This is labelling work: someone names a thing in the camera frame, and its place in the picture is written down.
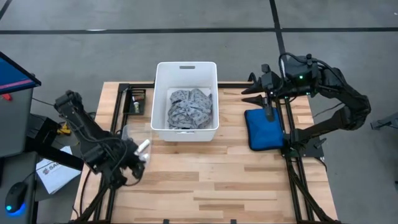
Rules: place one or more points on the blue fabric pouch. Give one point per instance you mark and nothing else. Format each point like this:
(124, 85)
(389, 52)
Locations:
(262, 133)

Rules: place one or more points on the yellow vial with orange pills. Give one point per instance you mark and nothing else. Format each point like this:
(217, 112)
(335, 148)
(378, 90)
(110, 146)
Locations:
(141, 96)

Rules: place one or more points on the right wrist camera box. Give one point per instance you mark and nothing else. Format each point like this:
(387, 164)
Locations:
(300, 70)

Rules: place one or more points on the black computer mouse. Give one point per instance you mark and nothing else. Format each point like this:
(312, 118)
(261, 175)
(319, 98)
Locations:
(15, 197)

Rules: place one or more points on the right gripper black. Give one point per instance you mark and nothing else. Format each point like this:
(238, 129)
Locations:
(271, 84)

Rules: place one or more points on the white perforated plastic basket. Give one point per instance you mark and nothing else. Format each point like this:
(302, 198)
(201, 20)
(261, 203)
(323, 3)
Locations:
(186, 77)

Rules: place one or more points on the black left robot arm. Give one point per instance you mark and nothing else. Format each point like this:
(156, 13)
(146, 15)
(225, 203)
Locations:
(84, 127)

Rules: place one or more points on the yellow pill vial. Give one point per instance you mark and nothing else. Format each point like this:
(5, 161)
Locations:
(136, 108)

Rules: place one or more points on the black left table frame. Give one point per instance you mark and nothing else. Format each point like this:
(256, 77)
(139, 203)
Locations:
(122, 102)

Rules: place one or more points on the clear plastic container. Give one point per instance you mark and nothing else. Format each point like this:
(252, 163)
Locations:
(133, 133)

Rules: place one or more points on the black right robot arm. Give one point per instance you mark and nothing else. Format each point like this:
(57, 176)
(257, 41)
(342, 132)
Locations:
(345, 105)

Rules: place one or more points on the grey computer cabinet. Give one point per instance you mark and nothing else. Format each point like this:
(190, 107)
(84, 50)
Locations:
(15, 121)

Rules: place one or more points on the black slotted tray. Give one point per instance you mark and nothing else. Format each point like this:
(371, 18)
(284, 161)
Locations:
(137, 102)

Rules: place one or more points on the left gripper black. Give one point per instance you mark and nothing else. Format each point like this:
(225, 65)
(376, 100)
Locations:
(133, 161)

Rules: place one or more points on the computer monitor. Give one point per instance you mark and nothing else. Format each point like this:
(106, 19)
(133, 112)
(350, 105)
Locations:
(14, 74)

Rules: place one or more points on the black floor stand foot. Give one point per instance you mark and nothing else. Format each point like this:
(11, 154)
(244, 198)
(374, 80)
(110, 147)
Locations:
(385, 122)

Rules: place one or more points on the white printed booklet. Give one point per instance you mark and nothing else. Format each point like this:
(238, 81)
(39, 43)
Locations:
(56, 175)

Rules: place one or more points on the grey patterned cloth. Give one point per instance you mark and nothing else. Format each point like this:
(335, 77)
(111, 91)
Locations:
(189, 109)

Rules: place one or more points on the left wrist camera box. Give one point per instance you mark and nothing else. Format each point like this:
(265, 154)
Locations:
(115, 179)

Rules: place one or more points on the white pill bottle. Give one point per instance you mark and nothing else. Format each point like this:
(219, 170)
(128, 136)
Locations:
(144, 157)
(142, 145)

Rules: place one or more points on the black desk bracket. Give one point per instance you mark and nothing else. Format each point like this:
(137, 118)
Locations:
(53, 149)

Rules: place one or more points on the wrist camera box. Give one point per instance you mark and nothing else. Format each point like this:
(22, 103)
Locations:
(300, 70)
(115, 179)

